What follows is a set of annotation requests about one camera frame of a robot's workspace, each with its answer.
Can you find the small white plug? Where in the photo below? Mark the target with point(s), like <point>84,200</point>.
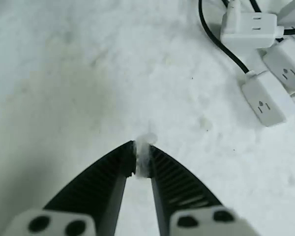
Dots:
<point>143,157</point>

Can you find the white three-hole outlet socket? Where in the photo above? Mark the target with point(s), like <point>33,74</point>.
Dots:
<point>287,64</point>
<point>265,98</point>

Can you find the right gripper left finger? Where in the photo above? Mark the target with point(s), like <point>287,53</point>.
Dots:
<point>93,186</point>

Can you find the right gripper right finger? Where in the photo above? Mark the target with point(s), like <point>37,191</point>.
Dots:
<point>177,186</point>

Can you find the white two-slot outlet socket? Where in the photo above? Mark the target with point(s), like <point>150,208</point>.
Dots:
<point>250,33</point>

